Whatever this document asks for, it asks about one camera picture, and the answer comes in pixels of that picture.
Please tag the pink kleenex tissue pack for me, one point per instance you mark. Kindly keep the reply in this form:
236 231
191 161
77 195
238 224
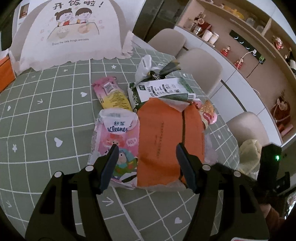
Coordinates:
117 126

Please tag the wooden wall shelf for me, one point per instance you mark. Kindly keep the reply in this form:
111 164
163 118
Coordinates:
269 79

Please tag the small red figurine left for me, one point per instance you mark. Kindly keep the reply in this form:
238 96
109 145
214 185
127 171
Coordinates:
225 51

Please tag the small red figurine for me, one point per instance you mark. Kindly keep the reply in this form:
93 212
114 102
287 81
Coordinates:
239 63
225 51

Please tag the translucent trash bag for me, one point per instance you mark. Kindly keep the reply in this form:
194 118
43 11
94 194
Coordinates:
249 158

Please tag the red doll large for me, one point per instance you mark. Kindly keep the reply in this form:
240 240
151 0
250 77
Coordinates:
281 115

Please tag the small red figurine right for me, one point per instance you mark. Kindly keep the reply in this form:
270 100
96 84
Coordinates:
239 63

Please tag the pink yellow snack wrapper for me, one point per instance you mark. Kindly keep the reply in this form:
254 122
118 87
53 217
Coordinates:
109 94

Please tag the green white snack bag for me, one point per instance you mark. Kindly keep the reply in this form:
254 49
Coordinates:
159 85

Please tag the green checkered tablecloth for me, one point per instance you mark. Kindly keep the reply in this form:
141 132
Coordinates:
47 121

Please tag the white cup left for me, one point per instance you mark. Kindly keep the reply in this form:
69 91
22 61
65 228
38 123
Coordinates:
207 35

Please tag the white cartoon food cover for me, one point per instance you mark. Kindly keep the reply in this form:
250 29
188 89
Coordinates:
57 32

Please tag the orange tissue box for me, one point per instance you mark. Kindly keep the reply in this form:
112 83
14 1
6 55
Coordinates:
7 75

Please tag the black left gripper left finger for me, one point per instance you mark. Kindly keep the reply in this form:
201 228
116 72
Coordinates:
68 208

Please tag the beige chair near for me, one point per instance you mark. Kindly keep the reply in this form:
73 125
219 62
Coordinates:
248 126

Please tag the white crumpled tissue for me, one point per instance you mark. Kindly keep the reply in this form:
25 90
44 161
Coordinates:
143 69

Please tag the beige chair far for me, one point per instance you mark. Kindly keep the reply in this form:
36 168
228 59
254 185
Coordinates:
168 41

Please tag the red snack wrapper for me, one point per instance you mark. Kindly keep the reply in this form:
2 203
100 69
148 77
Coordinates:
206 111

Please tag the white sideboard cabinet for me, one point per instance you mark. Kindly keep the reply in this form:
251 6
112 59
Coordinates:
233 95

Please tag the beige chair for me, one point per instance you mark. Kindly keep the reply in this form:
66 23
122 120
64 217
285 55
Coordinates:
168 41
248 126
203 67

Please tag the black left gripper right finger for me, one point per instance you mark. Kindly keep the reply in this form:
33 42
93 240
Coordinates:
226 208

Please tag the orange paper bag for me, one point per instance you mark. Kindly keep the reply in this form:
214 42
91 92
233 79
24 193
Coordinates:
162 128

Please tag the black power strip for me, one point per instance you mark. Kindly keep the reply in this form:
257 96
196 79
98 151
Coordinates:
247 46

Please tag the beige chair middle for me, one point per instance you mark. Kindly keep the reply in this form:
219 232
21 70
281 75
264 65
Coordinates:
203 67

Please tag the white cup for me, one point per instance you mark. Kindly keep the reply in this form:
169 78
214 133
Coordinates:
207 35
213 39

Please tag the white cup right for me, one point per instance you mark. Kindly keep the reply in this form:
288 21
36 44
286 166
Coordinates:
213 39

